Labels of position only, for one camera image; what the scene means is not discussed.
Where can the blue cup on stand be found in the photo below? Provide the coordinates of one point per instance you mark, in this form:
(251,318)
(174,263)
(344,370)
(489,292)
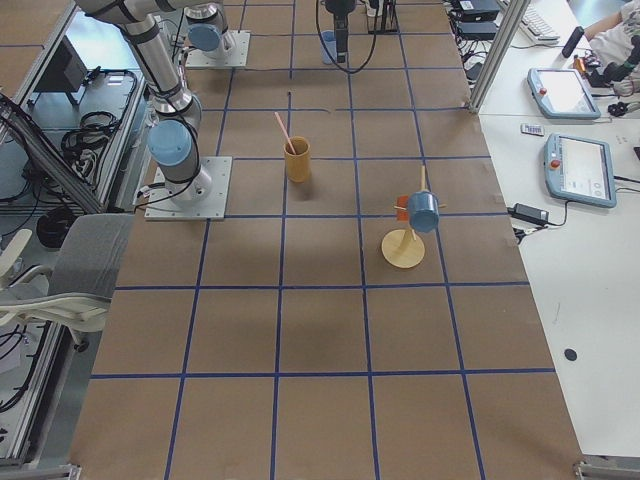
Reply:
(423,211)

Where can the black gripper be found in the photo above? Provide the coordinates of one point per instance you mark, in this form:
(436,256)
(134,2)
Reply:
(339,12)

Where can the teach pendant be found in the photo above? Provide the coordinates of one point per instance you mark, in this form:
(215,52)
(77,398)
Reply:
(561,94)
(580,170)

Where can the orange cup on stand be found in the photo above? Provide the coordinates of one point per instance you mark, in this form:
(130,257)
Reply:
(401,208)

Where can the black power adapter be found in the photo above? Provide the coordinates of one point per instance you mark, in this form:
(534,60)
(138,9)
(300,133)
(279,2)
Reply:
(529,214)

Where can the teach pendant far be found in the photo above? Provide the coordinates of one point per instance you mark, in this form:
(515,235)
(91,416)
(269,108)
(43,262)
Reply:
(561,94)

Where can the bamboo cylinder holder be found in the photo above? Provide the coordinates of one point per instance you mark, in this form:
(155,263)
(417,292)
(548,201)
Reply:
(297,159)

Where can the light blue cup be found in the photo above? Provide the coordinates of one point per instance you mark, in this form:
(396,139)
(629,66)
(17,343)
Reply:
(328,47)

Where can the round wooden mug stand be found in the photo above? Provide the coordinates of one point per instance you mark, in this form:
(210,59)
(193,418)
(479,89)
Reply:
(404,248)

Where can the teach pendant near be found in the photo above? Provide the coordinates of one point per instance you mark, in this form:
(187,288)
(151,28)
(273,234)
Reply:
(580,170)

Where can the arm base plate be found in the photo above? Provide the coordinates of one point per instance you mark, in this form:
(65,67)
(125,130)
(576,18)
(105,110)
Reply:
(235,50)
(205,198)

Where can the pink chopstick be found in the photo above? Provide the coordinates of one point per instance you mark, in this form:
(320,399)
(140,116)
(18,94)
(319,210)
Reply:
(285,133)

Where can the aluminium frame post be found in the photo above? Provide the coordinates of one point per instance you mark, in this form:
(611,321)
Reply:
(502,41)

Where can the grey office chair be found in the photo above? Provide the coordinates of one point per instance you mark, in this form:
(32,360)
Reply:
(76,291)

